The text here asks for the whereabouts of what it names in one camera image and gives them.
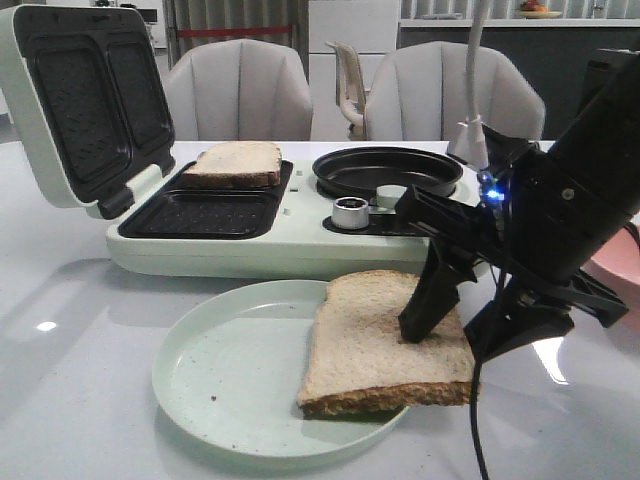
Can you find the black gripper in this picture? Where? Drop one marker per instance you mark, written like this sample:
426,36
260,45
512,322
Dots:
543,214

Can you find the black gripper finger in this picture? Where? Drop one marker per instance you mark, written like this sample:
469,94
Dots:
436,293

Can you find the bread slice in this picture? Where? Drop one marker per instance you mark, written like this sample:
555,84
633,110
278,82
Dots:
236,164
359,362

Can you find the green breakfast maker lid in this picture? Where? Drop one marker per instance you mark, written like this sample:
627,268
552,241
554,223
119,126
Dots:
86,98

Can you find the green breakfast maker base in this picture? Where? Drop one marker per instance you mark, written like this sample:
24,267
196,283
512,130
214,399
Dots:
282,233

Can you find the left silver control knob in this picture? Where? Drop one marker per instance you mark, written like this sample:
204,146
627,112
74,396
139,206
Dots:
350,213

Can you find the pink bowl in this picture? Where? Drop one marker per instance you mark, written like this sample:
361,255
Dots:
616,265

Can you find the black round frying pan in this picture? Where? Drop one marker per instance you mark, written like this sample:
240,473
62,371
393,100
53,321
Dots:
360,171

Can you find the right grey upholstered chair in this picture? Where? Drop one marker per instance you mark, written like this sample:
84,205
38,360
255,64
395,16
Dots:
418,94

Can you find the grey upholstered chair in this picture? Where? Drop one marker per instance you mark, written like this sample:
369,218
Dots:
239,90
418,94

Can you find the light green round plate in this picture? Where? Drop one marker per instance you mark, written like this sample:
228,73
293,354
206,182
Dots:
228,373

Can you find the beige office chair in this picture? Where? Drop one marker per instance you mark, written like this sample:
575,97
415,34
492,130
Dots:
351,95

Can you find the grey counter with white top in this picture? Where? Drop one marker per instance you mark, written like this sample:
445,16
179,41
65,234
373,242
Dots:
552,54

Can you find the white cabinet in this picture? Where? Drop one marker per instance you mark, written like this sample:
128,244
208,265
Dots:
371,28

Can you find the left grey upholstered chair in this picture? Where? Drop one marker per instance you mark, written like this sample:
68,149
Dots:
239,90

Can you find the fruit bowl on counter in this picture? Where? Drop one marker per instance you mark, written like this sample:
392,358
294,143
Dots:
534,9

